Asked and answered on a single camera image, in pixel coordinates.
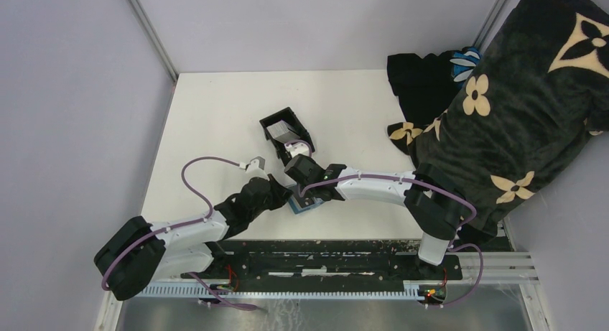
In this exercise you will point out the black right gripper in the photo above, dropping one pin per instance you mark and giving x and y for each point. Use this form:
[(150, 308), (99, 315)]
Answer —
[(307, 195)]

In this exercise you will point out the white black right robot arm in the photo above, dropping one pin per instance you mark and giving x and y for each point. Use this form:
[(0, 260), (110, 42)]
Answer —
[(432, 199)]

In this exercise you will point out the aluminium frame rail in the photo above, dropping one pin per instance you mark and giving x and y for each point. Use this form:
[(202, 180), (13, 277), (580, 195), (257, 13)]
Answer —
[(498, 268)]

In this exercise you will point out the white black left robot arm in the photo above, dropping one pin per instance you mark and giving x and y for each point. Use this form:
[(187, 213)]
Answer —
[(142, 252)]

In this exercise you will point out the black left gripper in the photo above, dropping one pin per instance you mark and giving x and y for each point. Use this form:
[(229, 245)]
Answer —
[(280, 192)]

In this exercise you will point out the blue leather card holder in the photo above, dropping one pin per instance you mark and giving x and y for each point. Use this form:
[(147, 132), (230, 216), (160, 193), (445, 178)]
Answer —
[(302, 204)]

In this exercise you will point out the stack of silver cards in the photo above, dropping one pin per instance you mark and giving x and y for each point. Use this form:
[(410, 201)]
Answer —
[(282, 132)]

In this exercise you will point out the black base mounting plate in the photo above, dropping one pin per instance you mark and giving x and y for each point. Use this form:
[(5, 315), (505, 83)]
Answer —
[(325, 266)]

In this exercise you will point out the black cloth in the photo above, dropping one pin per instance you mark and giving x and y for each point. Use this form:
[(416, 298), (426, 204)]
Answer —
[(424, 86)]

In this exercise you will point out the black plastic card bin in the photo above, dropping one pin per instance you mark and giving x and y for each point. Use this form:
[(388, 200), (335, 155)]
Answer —
[(288, 115)]

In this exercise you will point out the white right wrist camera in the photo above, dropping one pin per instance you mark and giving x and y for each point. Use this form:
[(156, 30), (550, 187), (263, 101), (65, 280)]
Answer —
[(297, 148)]

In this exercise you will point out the black floral fleece blanket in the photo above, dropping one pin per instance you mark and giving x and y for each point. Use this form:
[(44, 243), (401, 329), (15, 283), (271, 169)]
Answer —
[(535, 99)]

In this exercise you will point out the blue white patterned cloth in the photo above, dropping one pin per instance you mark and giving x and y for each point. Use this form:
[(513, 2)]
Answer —
[(463, 63)]

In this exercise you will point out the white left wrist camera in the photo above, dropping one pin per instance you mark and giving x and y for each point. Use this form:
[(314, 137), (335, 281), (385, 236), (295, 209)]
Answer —
[(254, 168)]

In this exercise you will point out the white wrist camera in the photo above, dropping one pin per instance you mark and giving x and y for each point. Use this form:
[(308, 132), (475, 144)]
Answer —
[(254, 168), (297, 148)]

